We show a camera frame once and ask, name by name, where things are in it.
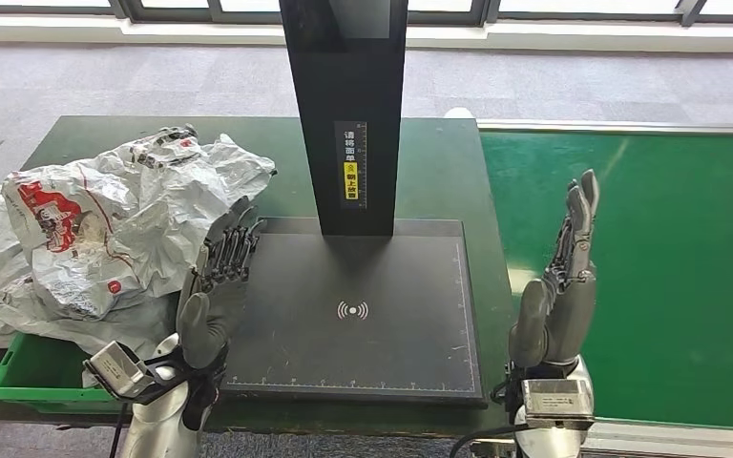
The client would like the grey parcel bag red circle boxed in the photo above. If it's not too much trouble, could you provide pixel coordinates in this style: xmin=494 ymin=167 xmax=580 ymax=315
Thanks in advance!
xmin=0 ymin=125 xmax=241 ymax=321

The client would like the black inbound scanning machine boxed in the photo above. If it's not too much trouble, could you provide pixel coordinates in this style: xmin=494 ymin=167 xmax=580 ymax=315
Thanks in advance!
xmin=220 ymin=0 xmax=489 ymax=409

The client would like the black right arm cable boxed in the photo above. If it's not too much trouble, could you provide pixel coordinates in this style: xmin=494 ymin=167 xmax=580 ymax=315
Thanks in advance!
xmin=447 ymin=423 xmax=533 ymax=458

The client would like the green plastic crate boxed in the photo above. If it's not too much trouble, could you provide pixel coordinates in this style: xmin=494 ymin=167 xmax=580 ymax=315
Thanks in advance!
xmin=0 ymin=331 xmax=129 ymax=415

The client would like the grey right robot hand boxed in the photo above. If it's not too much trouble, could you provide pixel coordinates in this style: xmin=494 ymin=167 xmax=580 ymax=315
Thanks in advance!
xmin=508 ymin=169 xmax=600 ymax=369

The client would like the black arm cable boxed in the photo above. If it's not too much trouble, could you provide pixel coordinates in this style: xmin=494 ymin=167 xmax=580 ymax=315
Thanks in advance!
xmin=447 ymin=423 xmax=533 ymax=458
xmin=108 ymin=404 xmax=131 ymax=458

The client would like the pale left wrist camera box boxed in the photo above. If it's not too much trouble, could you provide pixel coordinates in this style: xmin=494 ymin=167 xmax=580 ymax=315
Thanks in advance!
xmin=83 ymin=341 xmax=153 ymax=401

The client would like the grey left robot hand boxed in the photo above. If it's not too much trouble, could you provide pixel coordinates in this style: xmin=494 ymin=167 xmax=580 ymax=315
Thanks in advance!
xmin=175 ymin=197 xmax=266 ymax=371

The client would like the grey parcel bag red lettering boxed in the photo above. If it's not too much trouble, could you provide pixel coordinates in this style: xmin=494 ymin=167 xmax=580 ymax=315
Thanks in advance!
xmin=0 ymin=271 xmax=181 ymax=362

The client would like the green conveyor belt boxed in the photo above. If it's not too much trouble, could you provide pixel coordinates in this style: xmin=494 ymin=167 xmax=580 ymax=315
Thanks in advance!
xmin=476 ymin=118 xmax=733 ymax=458

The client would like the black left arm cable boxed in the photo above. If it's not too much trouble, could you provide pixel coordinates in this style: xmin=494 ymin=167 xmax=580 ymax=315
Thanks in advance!
xmin=108 ymin=404 xmax=131 ymax=458

